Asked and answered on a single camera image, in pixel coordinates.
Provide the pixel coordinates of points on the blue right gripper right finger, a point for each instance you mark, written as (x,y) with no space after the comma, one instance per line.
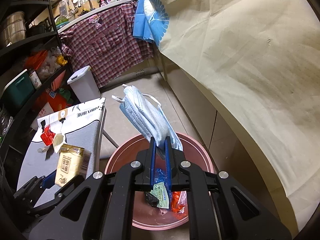
(168,154)

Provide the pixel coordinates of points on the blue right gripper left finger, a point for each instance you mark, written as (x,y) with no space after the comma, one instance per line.
(153,160)

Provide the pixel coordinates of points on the light blue surgical mask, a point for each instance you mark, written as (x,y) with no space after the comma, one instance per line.
(146,114)

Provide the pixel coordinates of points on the beige tissue pack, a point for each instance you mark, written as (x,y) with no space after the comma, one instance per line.
(73,161)

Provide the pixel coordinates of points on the red torn carton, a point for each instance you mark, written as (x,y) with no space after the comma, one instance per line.
(47,135)

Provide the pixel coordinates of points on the cream paper napkin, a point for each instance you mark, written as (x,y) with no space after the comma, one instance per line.
(58,141)

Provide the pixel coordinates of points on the white plastic trash bin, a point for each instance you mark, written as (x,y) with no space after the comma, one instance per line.
(83,85)

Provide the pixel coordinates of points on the blue plastic wrapper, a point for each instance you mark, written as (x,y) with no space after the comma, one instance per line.
(161,177)

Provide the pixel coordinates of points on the green paper wrapper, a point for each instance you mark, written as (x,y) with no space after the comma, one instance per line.
(160,192)

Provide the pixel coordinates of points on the orange snack wrapper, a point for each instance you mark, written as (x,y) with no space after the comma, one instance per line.
(179,201)

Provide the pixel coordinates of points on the black plastic scrap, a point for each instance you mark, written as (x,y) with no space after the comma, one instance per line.
(151,199)

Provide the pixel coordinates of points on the pink round basin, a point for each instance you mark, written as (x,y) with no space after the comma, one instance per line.
(144,216)

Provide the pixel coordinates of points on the small white cardboard box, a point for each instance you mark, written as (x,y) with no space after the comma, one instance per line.
(42,150)

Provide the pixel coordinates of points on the red orange plastic bag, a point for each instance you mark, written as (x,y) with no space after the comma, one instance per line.
(56,101)

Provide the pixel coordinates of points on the teal storage box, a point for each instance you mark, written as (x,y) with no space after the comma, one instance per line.
(16,92)

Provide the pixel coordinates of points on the red plaid shirt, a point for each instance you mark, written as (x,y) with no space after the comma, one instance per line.
(105,42)

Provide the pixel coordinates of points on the white labelled jar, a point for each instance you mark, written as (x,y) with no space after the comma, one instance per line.
(35,80)

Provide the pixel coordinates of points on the blue patterned cloth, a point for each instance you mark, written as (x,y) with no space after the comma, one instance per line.
(151,21)

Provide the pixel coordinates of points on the yellow toy figure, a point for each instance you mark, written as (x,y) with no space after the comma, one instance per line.
(61,60)

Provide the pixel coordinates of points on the black metal shelf rack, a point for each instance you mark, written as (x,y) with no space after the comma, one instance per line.
(38,52)

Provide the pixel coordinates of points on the cream counter cover cloth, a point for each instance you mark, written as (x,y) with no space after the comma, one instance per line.
(259,61)

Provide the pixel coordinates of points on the steel pot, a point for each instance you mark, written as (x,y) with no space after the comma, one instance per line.
(13,28)

